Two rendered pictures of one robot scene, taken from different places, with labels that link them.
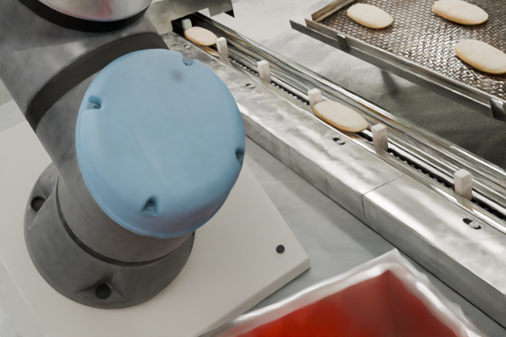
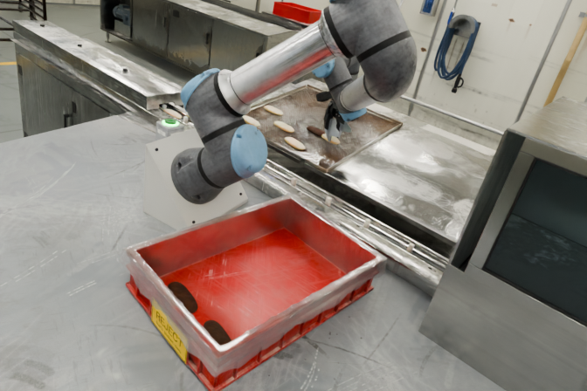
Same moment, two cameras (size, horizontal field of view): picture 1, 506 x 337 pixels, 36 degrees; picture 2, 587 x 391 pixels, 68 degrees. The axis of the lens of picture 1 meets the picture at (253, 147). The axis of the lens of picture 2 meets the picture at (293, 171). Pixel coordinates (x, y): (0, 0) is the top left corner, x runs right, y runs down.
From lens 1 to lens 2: 0.64 m
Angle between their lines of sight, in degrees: 29
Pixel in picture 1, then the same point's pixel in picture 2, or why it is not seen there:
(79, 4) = (238, 108)
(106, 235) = (224, 174)
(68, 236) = (200, 175)
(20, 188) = (169, 159)
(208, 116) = (261, 146)
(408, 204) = (279, 185)
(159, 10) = (155, 99)
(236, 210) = not seen: hidden behind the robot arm
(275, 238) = (239, 190)
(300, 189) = not seen: hidden behind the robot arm
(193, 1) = (169, 98)
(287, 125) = not seen: hidden behind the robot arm
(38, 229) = (183, 173)
